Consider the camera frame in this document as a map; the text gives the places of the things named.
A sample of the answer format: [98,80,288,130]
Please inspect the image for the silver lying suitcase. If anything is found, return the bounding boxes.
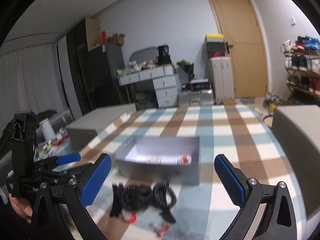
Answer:
[177,89,215,107]

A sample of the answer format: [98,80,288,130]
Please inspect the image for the black spiral hair tie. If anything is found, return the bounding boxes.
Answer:
[152,181,178,209]

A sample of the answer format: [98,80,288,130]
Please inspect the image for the grey bedside cabinet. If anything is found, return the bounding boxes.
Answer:
[66,103,136,152]
[271,105,319,219]

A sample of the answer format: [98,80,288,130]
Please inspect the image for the black round hair claw clip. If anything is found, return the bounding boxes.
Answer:
[109,183,152,217]

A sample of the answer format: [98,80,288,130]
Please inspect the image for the grey open cardboard box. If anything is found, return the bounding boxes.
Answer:
[115,136,200,186]

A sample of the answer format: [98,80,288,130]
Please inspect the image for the person's left hand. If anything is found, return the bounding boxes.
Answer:
[9,194,33,224]

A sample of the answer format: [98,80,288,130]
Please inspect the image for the left grey bedside cabinet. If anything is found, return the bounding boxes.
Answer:
[66,103,136,152]

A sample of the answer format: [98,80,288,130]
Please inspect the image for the wooden door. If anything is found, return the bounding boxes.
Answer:
[209,0,268,98]

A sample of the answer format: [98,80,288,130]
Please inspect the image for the long black hair clip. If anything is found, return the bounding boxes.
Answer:
[160,206,176,224]

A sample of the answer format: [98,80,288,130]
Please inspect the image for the black refrigerator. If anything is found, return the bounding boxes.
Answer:
[88,43,129,108]

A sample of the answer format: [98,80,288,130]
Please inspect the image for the black wrapped flower bouquet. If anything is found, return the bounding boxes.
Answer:
[177,60,194,81]

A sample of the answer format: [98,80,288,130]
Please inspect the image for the white cylindrical humidifier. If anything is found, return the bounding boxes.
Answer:
[39,118,56,141]

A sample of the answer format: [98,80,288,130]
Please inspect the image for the yellow black stacked shoe boxes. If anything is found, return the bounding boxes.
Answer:
[204,34,233,59]

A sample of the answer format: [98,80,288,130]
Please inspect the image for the wooden shoe rack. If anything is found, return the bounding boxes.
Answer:
[280,36,319,106]

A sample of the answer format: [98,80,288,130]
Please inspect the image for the red white small packet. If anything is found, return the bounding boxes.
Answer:
[121,210,137,224]

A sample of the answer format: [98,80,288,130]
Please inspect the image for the black gift bag on desk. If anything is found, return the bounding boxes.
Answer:
[157,44,172,66]

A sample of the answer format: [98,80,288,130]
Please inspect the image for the white desk with drawers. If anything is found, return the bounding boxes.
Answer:
[118,64,181,108]

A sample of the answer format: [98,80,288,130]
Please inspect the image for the plaid blue brown bedspread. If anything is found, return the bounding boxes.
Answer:
[71,105,306,239]

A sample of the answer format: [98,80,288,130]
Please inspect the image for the right grey bedside cabinet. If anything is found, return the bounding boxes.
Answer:
[271,105,319,219]

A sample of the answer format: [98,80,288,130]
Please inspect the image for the white upright suitcase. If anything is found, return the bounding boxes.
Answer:
[208,56,234,105]

